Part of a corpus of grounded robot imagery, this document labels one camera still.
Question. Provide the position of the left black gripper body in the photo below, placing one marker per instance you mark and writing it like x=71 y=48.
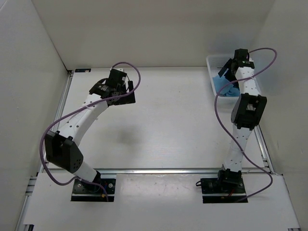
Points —
x=121 y=90

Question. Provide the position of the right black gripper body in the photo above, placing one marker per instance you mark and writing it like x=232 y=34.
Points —
x=229 y=75

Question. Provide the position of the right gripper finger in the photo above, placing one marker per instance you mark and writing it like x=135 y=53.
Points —
x=226 y=66
x=233 y=86

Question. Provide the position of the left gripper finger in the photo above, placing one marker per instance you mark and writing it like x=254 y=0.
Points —
x=122 y=100
x=130 y=86

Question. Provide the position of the light blue shorts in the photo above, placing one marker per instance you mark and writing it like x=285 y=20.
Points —
x=220 y=82

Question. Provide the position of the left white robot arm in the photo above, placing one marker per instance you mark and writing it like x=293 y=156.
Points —
x=62 y=146

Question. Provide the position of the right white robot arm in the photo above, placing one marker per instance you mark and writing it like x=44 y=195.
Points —
x=245 y=116

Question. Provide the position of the white plastic basket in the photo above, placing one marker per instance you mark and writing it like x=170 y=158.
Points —
x=214 y=65

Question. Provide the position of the blue corner label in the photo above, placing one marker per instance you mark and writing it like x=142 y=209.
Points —
x=82 y=70

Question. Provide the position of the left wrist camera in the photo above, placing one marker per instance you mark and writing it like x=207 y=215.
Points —
x=116 y=78

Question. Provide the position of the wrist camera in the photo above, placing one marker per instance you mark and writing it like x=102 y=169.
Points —
x=241 y=55
x=116 y=78

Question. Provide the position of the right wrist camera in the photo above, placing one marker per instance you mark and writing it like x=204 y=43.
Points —
x=241 y=55

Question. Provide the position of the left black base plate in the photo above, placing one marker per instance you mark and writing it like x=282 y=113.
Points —
x=82 y=192

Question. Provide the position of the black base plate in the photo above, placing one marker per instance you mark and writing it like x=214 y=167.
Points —
x=82 y=192
x=213 y=193

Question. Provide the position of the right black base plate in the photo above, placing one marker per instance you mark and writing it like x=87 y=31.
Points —
x=213 y=193

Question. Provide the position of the aluminium frame rail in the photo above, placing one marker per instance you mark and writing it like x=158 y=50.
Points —
x=157 y=149

